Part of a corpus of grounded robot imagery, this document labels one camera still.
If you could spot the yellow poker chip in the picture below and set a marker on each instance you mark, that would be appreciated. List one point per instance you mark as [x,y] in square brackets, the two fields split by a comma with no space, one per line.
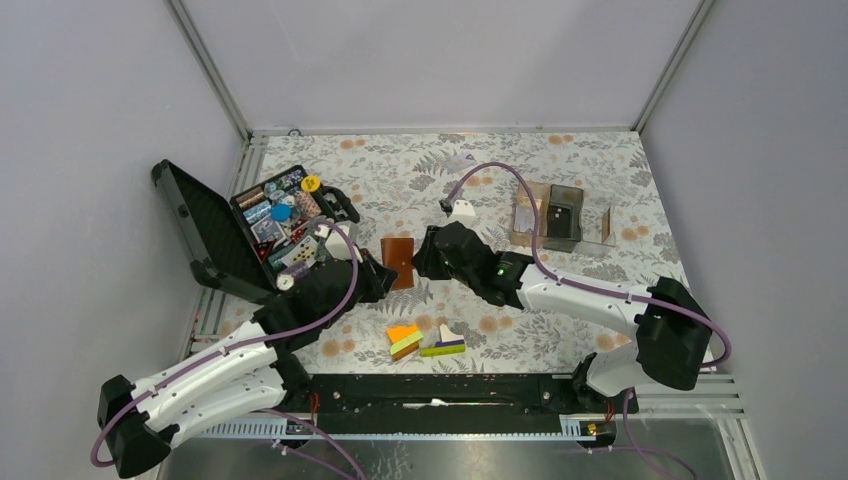
[311,184]

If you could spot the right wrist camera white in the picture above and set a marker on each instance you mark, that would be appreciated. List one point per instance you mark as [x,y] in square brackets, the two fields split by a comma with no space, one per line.
[462,212]

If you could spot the blue poker chip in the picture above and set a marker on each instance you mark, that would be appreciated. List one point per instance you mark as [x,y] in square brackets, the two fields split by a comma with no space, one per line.
[281,212]

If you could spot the brown leather card holder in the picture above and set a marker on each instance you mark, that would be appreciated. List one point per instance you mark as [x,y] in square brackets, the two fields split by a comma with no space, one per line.
[397,255]

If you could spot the gold card stack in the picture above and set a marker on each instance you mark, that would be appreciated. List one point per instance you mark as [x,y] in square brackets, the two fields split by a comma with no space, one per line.
[606,225]

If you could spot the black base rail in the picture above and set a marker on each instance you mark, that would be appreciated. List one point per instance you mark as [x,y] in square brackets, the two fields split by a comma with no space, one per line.
[447,404]

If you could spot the orange green brown card stack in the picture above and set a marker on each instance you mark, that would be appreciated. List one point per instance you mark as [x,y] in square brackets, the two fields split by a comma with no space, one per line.
[404,339]

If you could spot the black VIP card stack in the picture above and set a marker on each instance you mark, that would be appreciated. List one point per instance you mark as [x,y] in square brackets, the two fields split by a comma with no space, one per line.
[562,223]

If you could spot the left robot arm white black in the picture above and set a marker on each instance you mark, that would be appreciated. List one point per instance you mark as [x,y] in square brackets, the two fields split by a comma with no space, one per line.
[252,368]

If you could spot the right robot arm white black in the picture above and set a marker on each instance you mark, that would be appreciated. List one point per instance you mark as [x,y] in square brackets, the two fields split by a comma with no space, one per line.
[666,326]

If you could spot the white dealer chip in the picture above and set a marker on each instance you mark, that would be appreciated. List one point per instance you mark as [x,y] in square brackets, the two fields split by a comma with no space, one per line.
[285,282]

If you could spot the white purple green card stack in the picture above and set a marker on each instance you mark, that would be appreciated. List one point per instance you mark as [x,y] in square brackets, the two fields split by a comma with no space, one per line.
[449,343]

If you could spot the silver card on mat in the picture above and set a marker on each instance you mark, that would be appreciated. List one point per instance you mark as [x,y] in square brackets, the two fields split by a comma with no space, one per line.
[459,163]

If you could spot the floral patterned table mat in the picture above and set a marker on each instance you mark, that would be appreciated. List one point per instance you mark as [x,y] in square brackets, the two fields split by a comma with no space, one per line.
[396,182]

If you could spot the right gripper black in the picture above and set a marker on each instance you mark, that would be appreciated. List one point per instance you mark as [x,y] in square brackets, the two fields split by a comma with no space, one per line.
[425,258]

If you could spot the black poker chip case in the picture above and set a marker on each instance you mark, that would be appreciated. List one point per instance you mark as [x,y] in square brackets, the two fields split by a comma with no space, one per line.
[233,244]

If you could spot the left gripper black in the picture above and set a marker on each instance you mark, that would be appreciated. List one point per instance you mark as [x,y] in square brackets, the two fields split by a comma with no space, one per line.
[378,277]

